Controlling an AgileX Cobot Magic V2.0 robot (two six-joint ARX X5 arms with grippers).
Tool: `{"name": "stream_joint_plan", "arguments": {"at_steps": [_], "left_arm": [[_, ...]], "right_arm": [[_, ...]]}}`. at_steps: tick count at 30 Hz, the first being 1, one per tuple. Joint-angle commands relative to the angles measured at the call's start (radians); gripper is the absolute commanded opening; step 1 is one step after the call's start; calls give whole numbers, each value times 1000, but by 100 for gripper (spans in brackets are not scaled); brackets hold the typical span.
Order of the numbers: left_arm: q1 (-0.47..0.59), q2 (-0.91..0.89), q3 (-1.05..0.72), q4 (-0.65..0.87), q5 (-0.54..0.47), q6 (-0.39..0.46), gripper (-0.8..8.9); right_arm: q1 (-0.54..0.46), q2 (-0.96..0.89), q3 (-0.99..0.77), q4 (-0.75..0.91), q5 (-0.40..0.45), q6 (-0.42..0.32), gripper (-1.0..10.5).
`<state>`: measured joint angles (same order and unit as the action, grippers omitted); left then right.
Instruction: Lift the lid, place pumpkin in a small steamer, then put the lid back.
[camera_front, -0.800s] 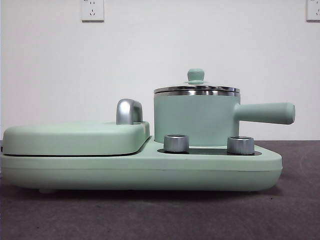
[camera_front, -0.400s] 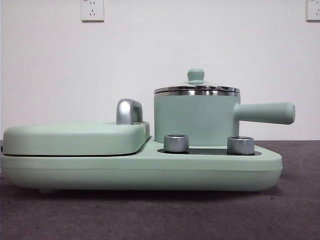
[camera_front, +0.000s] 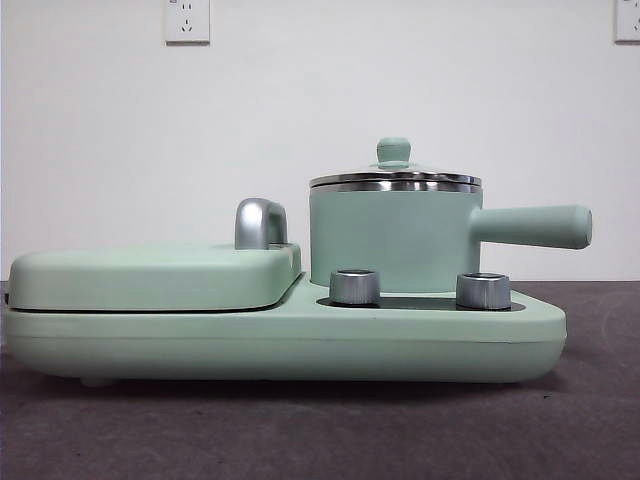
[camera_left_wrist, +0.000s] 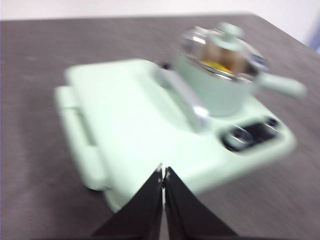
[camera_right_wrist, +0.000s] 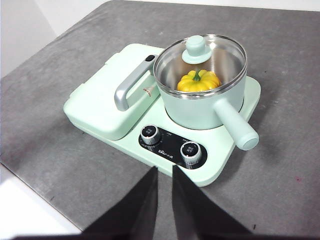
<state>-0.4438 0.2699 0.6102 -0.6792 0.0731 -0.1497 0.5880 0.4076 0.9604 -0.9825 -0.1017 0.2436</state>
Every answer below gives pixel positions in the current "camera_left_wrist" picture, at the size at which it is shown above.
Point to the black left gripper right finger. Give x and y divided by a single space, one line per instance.
185 215

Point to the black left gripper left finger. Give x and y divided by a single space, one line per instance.
140 215

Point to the yellow toy pumpkin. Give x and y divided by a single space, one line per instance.
215 65

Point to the glass lid with green knob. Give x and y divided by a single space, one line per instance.
227 41

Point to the green breakfast machine base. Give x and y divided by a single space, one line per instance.
225 165

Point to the silver control knob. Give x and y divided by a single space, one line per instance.
272 122
237 137

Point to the green hinged griddle cover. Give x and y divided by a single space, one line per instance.
130 112

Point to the black control panel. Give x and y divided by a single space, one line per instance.
260 131

